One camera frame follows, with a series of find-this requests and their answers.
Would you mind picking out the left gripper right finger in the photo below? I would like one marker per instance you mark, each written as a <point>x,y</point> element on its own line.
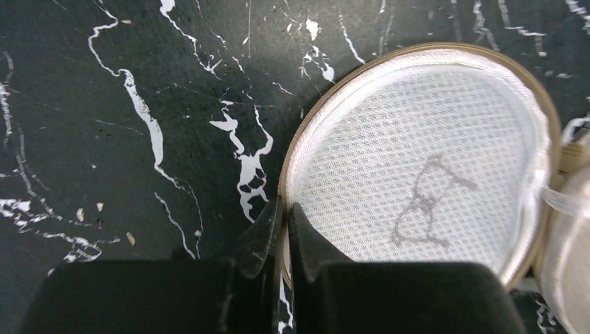
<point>333,294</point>

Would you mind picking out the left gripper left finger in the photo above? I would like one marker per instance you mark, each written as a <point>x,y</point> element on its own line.
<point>233,292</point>

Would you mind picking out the white mesh laundry bag beige zipper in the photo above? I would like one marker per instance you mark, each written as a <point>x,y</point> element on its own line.
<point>450,152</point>

